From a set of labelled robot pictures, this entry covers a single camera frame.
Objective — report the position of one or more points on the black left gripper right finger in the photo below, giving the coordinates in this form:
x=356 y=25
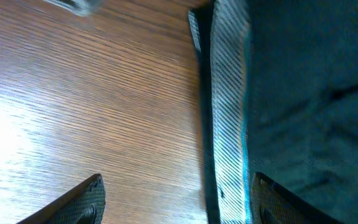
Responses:
x=271 y=203

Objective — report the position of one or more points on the black shorts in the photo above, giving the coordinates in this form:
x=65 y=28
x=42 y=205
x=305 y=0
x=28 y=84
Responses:
x=278 y=95

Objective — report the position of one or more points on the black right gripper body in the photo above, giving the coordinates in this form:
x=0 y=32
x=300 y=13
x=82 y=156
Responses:
x=77 y=7

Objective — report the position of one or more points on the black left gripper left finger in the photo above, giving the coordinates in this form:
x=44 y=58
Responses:
x=84 y=203

